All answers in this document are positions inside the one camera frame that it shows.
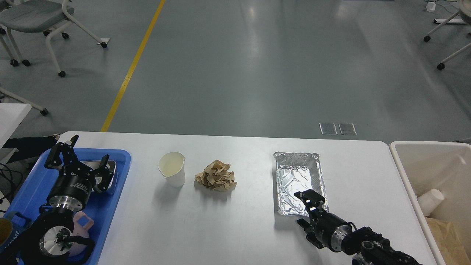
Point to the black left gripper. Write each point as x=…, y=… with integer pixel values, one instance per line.
x=71, y=191

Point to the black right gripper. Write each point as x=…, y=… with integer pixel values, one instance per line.
x=324, y=229

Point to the steel rectangular tray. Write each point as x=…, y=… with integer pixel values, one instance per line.
x=111, y=166

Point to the aluminium foil tray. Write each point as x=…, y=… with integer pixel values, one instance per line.
x=297, y=171

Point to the pink mug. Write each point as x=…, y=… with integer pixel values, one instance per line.
x=82, y=224

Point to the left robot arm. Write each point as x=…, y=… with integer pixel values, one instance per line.
x=50, y=239

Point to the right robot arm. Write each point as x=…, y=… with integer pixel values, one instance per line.
x=367, y=247

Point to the person in grey sweater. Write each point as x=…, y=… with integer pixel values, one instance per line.
x=29, y=147

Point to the white chair leg left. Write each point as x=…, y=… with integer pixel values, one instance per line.
x=42, y=110

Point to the white side table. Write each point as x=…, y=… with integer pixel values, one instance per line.
x=11, y=115

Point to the left floor socket plate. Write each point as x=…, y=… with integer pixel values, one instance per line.
x=328, y=129

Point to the floor socket plate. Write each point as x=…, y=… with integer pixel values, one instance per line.
x=328, y=129
x=347, y=129

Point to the white paper cup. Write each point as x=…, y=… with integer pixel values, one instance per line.
x=171, y=166

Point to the right floor socket plate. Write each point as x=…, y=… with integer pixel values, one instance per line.
x=347, y=129

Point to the dark blue mug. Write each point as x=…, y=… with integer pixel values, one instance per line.
x=9, y=230

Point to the crumpled brown paper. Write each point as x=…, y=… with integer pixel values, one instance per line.
x=217, y=177

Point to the white cup in bin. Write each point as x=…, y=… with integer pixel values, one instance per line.
x=430, y=200

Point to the white plastic bin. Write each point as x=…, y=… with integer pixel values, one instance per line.
x=445, y=166

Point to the brown paper in bin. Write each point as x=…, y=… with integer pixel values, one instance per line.
x=446, y=238

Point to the grey chair on castors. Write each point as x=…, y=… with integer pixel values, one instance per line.
x=35, y=16

